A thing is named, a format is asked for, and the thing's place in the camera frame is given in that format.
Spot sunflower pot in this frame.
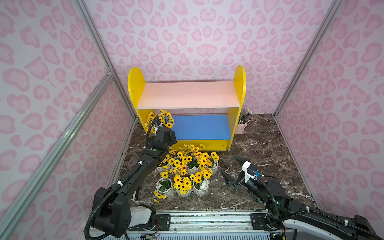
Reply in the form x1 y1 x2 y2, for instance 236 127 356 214
167 148 187 176
182 144 206 175
154 172 174 201
207 152 220 175
156 159 171 174
190 170 212 197
173 175 192 198
145 110 175 134

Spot yellow two-tier shelf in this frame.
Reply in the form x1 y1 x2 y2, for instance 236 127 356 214
127 66 247 151

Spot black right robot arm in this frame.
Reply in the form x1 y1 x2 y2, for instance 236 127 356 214
221 156 380 240

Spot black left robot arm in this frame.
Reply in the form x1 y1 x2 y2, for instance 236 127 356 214
84 116 177 240

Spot pink cup with pencils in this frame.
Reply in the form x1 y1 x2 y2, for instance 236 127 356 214
235 108 252 135

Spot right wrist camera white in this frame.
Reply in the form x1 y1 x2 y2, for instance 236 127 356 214
242 161 261 183

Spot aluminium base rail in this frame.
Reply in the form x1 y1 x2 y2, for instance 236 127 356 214
80 209 346 240

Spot back left aluminium post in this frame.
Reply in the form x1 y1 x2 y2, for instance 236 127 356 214
73 0 137 120

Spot right aluminium frame profile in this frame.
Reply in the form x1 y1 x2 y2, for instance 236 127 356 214
273 0 346 118

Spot aluminium frame profile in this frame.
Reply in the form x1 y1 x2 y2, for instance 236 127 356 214
1 72 115 240
273 0 346 118

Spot left aluminium frame profile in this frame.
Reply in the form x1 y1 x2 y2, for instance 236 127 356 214
1 72 115 240

